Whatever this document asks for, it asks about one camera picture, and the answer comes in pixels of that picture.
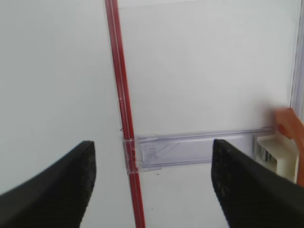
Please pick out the left long clear divider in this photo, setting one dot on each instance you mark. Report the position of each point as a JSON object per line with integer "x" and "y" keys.
{"x": 296, "y": 81}

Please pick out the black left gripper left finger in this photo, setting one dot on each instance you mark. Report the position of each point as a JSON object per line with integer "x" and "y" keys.
{"x": 55, "y": 198}

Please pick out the white tomato holder block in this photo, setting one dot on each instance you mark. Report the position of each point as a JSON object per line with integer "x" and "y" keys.
{"x": 278, "y": 154}

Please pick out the left clear cross rail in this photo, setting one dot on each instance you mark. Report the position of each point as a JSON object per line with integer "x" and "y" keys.
{"x": 157, "y": 152}

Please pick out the standing tomato slices left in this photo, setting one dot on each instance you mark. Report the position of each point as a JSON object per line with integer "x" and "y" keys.
{"x": 289, "y": 125}

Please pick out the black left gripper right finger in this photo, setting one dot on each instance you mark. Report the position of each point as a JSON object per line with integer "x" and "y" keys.
{"x": 250, "y": 195}

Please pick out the left red strip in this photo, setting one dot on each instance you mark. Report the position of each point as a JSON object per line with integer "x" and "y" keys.
{"x": 116, "y": 41}

